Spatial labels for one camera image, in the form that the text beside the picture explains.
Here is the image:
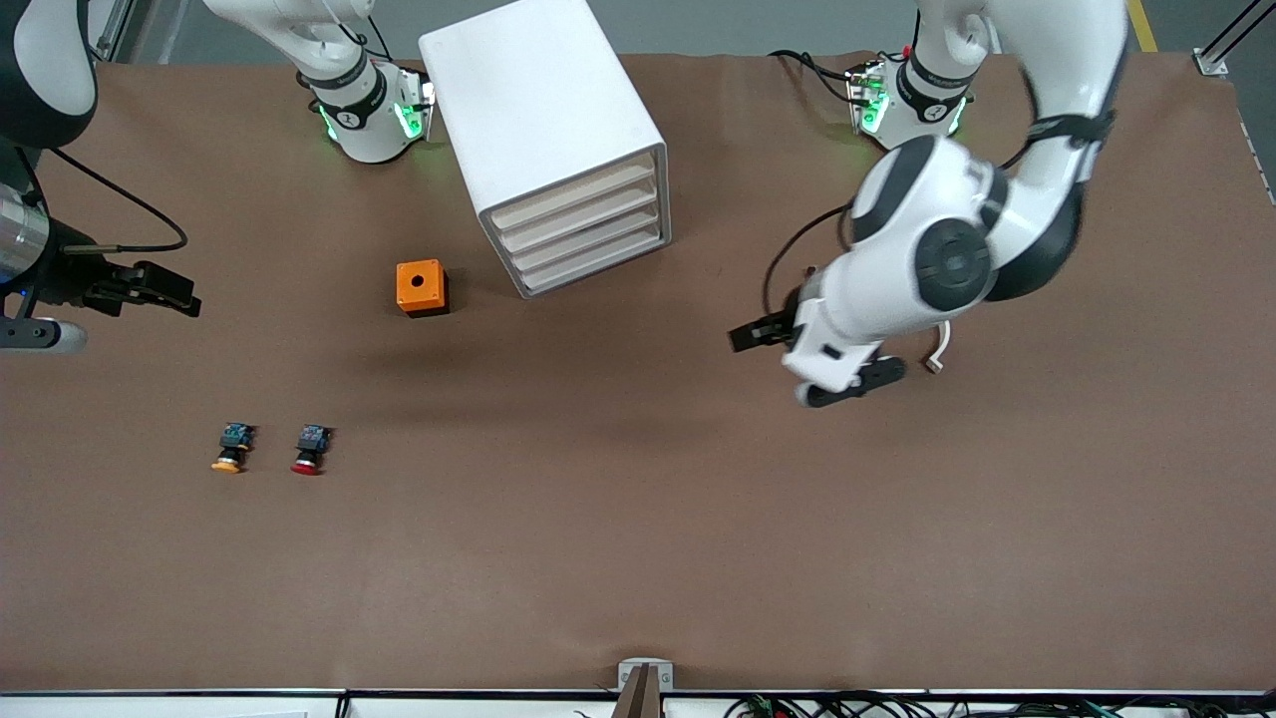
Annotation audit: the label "red mushroom push button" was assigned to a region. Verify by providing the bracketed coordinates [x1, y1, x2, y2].
[291, 425, 335, 477]

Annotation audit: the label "white plastic drawer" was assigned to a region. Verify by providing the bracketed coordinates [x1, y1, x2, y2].
[486, 148, 661, 232]
[516, 227, 667, 294]
[498, 179, 663, 256]
[508, 204, 665, 274]

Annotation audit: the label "yellow mushroom push button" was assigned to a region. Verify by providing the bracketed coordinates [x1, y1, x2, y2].
[210, 423, 258, 475]

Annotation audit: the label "white drawer cabinet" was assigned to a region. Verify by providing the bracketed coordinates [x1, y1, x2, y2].
[419, 0, 671, 300]

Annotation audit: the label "brown table mat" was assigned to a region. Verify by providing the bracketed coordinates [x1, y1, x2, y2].
[0, 50, 1276, 694]

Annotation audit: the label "black base cable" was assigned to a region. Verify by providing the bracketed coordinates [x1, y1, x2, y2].
[768, 48, 860, 109]

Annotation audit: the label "orange button enclosure box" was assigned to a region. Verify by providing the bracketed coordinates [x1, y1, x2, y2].
[396, 259, 450, 318]

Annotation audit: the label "aluminium frame profile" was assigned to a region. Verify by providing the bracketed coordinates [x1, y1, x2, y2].
[1193, 0, 1276, 78]
[88, 0, 143, 63]

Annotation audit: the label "metal table edge bracket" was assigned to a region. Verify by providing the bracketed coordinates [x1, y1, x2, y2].
[618, 658, 675, 692]

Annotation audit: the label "tangled black cables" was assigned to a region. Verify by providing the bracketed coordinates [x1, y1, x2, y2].
[728, 691, 1276, 718]

